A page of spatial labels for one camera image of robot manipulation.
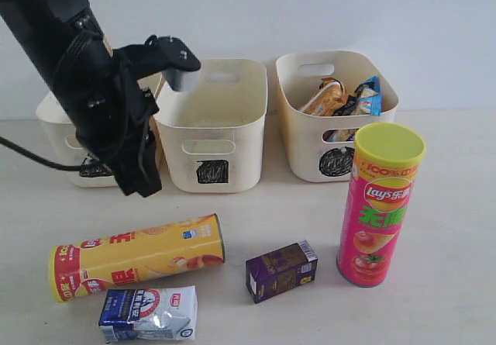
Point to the orange snack bag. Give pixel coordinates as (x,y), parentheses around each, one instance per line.
(332,100)

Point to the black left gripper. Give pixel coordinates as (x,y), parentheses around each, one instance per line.
(101,95)

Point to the purple drink carton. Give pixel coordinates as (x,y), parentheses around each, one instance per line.
(280,270)

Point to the cream bin triangle mark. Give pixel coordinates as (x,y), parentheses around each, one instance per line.
(61,134)

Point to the cream bin square mark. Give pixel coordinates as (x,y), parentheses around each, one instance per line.
(213,134)

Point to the blue white milk carton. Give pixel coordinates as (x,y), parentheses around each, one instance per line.
(149,314)

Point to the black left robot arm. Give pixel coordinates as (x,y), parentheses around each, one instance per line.
(42,25)

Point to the pink Lay's chips can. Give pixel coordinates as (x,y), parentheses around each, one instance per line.
(385,166)

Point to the blue snack bag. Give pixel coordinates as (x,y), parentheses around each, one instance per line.
(369,98)

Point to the yellow Lay's chips can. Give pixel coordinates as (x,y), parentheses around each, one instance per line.
(96,265)

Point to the cream bin circle mark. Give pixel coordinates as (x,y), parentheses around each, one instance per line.
(311,155)

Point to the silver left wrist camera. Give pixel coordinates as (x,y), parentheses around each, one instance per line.
(167,55)

